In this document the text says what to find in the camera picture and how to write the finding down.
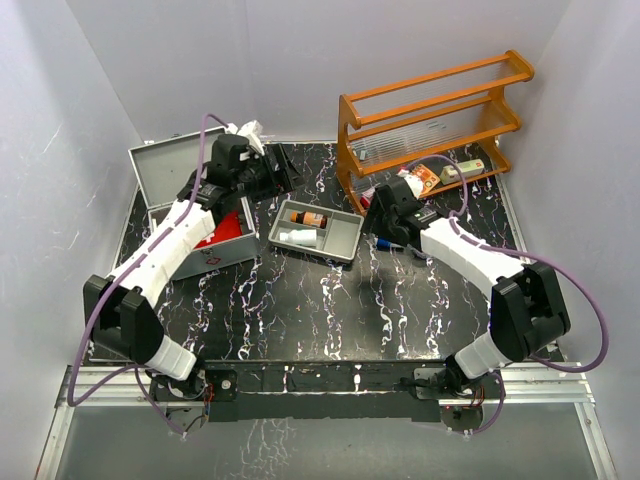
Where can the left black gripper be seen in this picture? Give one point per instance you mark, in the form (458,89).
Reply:
(284,178)

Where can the black front base bar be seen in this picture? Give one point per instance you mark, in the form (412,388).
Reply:
(256,390)

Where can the white medicine bottle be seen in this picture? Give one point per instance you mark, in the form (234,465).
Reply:
(299,237)

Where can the brown syrup bottle orange cap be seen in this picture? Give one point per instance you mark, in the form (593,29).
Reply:
(310,219)

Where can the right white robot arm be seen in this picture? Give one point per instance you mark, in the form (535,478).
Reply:
(527,309)

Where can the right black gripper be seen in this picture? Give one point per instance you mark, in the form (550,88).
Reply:
(374,224)

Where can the red white medicine box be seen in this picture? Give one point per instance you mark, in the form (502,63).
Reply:
(367,197)

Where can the red first aid pouch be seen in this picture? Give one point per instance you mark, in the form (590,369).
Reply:
(229,228)

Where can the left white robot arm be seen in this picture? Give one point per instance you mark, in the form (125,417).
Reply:
(120,307)

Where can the grey divided tray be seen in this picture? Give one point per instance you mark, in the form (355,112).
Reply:
(337,242)

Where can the wooden three-tier shelf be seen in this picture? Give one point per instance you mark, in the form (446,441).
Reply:
(389,126)

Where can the orange patterned medicine packet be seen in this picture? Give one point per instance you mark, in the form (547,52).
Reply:
(429,179)

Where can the white green medicine box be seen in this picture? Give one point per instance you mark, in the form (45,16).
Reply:
(451,174)

